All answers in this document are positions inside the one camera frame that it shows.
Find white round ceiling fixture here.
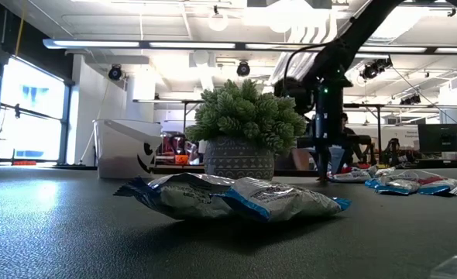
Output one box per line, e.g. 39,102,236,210
206,9,229,33

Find small Hershey's cookies bar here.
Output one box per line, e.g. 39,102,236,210
326,165,380,184
417,177,457,196
364,176,422,196

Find green succulent in grey pot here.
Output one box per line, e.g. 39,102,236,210
184,78,308,181

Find overhead LED light bar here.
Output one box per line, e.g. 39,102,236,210
41,37,457,55

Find black computer monitor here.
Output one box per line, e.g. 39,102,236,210
417,123,457,154

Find person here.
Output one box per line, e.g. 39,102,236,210
339,112,373,168

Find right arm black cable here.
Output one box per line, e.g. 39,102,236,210
282,43,330,85

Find white jack-o-lantern bucket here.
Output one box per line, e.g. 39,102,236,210
91,119,163,180

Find red equipment rack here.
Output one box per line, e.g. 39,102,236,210
159,131,187,157

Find yellow cord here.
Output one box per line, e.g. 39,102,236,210
14,0,27,57

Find black window pillar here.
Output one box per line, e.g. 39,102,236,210
57,79,77,166

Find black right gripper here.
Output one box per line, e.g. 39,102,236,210
312,79,345,183

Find black ceiling spot lamp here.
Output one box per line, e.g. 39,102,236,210
107,64,122,82
235,60,252,78

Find black background table frame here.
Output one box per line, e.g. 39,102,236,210
132,98,203,135
342,102,384,156

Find black ceiling track lights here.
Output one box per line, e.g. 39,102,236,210
359,57,393,81
400,93,422,106

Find white ceiling conduits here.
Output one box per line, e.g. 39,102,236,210
269,22,340,88

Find black window rail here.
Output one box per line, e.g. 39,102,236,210
0,96,64,122

